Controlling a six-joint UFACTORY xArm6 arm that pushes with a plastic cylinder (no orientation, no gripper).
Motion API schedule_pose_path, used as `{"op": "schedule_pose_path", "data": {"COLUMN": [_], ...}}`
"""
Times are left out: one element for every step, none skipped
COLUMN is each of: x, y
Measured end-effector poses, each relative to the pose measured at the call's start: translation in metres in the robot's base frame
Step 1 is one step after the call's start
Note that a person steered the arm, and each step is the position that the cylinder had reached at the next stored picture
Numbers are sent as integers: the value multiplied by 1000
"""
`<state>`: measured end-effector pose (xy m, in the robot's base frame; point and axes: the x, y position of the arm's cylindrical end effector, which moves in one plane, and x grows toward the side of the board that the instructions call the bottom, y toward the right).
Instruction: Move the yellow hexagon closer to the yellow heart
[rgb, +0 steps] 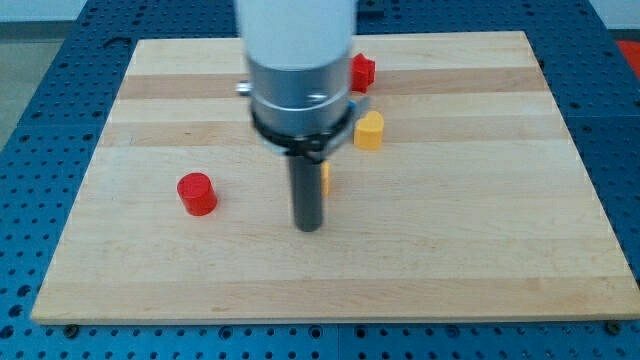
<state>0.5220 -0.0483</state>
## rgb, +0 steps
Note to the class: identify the red star block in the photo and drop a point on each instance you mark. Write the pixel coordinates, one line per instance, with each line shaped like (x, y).
(363, 72)

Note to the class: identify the yellow heart block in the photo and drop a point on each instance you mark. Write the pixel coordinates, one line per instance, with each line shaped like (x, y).
(368, 131)

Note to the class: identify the wooden board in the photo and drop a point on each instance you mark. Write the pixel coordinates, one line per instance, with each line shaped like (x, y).
(477, 208)

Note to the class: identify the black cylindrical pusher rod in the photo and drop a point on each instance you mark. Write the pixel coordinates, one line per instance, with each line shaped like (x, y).
(306, 193)

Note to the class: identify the red cylinder block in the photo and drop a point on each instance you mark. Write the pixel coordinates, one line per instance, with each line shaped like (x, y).
(197, 194)

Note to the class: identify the yellow hexagon block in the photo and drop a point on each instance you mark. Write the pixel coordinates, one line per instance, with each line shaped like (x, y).
(325, 177)

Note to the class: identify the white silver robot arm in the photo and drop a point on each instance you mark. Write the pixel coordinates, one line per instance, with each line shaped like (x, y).
(298, 56)

